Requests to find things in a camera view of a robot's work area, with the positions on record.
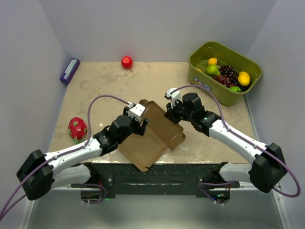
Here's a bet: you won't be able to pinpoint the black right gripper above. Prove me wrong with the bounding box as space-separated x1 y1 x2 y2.
164 98 194 125

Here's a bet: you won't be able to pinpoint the brown cardboard box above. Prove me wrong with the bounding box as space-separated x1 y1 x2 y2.
119 99 186 172

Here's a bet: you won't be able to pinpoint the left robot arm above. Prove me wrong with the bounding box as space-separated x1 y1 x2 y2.
16 104 149 200

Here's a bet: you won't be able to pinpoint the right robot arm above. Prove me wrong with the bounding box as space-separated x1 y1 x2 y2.
164 89 287 193

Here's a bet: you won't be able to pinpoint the purple rectangular box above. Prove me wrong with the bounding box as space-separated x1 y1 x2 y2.
60 58 80 85

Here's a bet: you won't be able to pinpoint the green pear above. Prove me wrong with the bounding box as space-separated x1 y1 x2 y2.
206 64 221 76

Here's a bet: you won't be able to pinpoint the red dragon fruit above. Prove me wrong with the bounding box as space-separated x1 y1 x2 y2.
68 117 87 144

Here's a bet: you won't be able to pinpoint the orange fruit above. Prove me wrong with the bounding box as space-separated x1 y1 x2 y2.
207 58 217 65

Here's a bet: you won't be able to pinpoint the dark purple grapes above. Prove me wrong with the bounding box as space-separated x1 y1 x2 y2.
213 65 238 88

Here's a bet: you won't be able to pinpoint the green plastic tub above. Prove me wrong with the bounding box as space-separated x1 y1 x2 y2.
187 42 263 106

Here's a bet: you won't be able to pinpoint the green apple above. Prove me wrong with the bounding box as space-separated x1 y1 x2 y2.
229 86 242 93

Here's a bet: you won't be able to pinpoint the red apple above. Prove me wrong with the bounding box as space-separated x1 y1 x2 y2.
121 56 133 69

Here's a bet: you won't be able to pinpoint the yellow lemon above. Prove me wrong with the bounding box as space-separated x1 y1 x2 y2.
238 71 250 87

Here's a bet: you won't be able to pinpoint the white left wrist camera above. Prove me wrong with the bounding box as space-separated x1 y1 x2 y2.
128 103 146 122

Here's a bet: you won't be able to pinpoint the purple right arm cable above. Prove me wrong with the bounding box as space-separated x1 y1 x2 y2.
175 83 301 198

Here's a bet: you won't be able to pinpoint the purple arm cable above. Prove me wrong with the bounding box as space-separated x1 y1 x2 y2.
175 83 301 198
0 94 134 217

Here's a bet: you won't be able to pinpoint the aluminium frame rail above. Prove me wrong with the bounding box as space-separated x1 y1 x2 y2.
18 96 293 229

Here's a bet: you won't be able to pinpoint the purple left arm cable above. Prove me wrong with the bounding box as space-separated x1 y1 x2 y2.
0 94 134 217

